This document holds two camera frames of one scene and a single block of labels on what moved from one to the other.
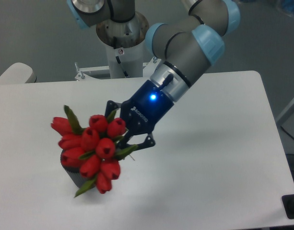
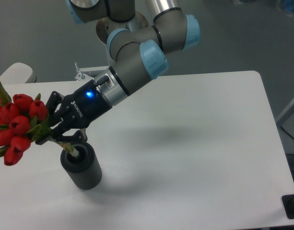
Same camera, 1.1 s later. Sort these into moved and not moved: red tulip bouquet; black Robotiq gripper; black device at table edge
Moved: black Robotiq gripper; red tulip bouquet
Not moved: black device at table edge
